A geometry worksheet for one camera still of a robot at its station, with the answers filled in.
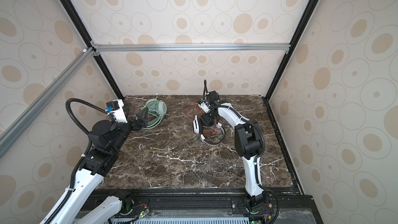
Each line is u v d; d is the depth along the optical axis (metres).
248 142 0.56
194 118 0.97
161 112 1.03
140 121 0.60
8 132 0.52
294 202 0.77
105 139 0.48
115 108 0.54
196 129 0.94
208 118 0.88
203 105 0.90
